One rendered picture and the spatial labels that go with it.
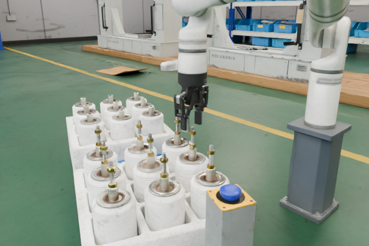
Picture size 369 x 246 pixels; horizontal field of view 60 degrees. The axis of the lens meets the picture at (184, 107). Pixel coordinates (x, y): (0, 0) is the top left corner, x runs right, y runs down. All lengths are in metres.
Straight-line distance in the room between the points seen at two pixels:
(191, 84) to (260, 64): 2.19
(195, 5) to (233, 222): 0.46
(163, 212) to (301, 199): 0.55
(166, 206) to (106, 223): 0.13
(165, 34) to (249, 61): 1.34
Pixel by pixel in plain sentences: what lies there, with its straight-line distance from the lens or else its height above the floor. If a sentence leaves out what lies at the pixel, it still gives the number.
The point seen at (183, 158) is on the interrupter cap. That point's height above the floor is 0.25.
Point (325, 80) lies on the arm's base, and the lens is 1.02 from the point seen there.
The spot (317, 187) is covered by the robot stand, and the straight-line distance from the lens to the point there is 1.11.
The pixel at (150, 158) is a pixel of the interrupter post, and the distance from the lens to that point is 0.84.
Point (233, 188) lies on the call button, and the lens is 0.62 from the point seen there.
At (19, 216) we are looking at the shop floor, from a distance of 1.23.
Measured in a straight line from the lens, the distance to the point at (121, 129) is 1.22.
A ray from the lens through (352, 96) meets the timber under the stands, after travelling 2.54.
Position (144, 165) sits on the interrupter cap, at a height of 0.25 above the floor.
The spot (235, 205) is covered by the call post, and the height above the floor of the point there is 0.31.
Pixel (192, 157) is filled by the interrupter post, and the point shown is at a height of 0.26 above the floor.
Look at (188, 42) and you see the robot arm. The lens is 0.78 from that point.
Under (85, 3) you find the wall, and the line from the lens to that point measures 7.43.
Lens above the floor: 0.65
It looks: 17 degrees down
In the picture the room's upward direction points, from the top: straight up
